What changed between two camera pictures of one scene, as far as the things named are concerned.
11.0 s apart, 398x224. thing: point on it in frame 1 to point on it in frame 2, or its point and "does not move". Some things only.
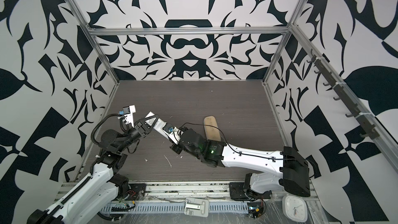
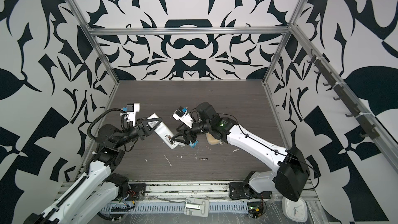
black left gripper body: [139, 129] does not move
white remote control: [158, 126] does not move
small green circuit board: [255, 209] does not move
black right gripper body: [178, 148] to [195, 132]
